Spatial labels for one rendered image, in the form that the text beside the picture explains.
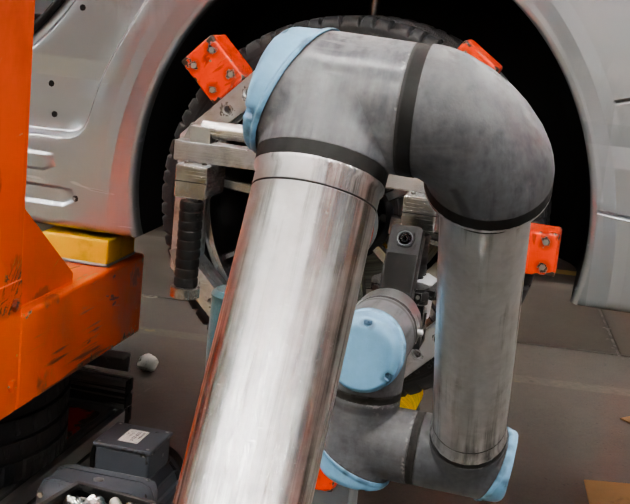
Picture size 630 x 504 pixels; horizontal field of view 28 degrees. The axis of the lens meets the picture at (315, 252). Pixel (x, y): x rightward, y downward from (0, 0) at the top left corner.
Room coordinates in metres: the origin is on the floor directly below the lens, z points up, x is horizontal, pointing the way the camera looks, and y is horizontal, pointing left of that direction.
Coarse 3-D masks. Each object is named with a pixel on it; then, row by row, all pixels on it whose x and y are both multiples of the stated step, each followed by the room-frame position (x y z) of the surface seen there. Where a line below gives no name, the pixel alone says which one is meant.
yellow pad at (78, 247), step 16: (64, 240) 2.25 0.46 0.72; (80, 240) 2.24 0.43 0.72; (96, 240) 2.24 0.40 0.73; (112, 240) 2.25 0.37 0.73; (128, 240) 2.33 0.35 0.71; (64, 256) 2.25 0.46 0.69; (80, 256) 2.24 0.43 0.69; (96, 256) 2.23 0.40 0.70; (112, 256) 2.25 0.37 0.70; (128, 256) 2.32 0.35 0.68
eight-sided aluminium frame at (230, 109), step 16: (224, 96) 2.03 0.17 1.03; (240, 96) 2.02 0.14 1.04; (208, 112) 2.03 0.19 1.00; (224, 112) 2.03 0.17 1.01; (240, 112) 2.02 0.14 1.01; (176, 208) 2.04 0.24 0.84; (176, 224) 2.04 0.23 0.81; (176, 240) 2.04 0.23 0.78; (208, 272) 2.07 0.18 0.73; (208, 288) 2.03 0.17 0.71; (208, 304) 2.03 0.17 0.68; (432, 336) 1.94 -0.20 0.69; (416, 352) 1.99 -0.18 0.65; (432, 352) 1.94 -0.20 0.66; (416, 368) 1.95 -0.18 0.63
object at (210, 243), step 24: (240, 144) 2.22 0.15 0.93; (240, 168) 2.27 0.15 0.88; (240, 192) 2.29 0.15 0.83; (384, 192) 2.08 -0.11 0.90; (216, 216) 2.15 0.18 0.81; (240, 216) 2.28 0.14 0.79; (216, 240) 2.13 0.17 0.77; (384, 240) 2.07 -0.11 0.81; (432, 240) 2.05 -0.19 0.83; (216, 264) 2.12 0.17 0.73; (360, 288) 2.08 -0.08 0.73; (432, 312) 2.05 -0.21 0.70
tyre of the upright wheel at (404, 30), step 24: (312, 24) 2.09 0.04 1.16; (336, 24) 2.08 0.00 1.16; (360, 24) 2.07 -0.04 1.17; (384, 24) 2.06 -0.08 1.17; (408, 24) 2.11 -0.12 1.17; (264, 48) 2.10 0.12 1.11; (456, 48) 2.08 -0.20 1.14; (192, 120) 2.13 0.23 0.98; (168, 168) 2.14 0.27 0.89; (168, 192) 2.14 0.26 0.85; (168, 216) 2.13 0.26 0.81; (168, 240) 2.14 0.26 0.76; (528, 288) 2.02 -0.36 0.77; (432, 360) 2.03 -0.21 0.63; (408, 384) 2.03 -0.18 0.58; (432, 384) 2.03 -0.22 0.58
